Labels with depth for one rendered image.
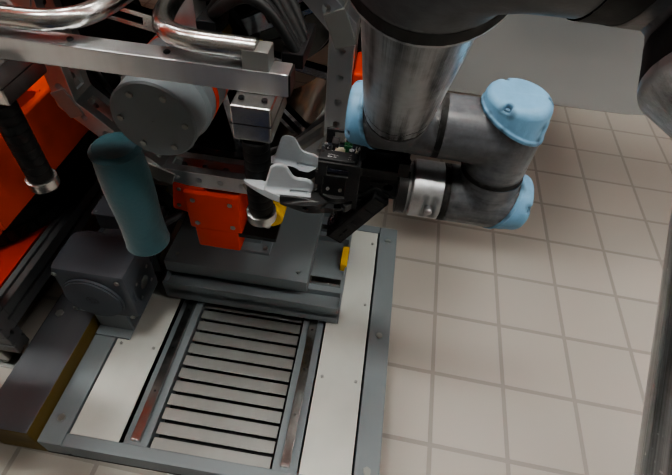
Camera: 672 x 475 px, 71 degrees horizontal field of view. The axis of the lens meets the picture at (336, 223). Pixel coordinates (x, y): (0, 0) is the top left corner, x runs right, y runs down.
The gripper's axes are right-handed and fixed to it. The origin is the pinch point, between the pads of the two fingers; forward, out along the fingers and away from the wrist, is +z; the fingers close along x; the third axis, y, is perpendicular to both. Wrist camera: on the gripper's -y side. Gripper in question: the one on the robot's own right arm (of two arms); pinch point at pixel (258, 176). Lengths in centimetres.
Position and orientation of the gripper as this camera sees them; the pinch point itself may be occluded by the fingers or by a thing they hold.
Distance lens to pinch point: 65.5
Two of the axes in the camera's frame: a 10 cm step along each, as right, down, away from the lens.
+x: -1.5, 7.3, -6.7
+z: -9.9, -1.5, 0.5
